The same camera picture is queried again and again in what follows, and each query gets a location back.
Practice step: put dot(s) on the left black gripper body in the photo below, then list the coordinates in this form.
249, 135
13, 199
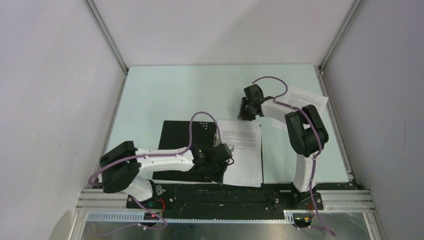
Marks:
213, 165

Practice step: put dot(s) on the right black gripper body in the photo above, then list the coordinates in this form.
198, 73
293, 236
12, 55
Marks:
253, 115

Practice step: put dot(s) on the printed paper sheet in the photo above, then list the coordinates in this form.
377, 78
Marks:
245, 137
299, 97

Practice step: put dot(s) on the red black clip folder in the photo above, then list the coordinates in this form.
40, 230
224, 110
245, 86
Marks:
175, 135

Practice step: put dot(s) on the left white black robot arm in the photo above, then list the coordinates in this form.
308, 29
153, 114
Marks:
122, 167

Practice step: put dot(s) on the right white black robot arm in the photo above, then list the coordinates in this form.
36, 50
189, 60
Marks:
307, 137

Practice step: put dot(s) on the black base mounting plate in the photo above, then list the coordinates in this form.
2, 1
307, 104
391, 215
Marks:
209, 201

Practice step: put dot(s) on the left controller board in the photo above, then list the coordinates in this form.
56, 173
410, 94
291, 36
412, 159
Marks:
151, 216

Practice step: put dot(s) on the controller board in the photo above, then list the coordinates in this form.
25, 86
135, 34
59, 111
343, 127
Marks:
151, 216
302, 222

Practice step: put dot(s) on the right controller board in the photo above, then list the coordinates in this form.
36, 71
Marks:
302, 222

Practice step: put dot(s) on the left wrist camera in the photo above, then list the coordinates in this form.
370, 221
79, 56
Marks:
230, 147

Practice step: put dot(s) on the aluminium frame profile right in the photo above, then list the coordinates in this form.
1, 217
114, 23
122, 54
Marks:
347, 21

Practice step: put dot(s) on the aluminium frame profile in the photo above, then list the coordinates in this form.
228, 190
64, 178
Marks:
106, 34
347, 21

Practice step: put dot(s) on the aluminium frame profile left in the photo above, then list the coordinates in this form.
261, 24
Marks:
106, 34

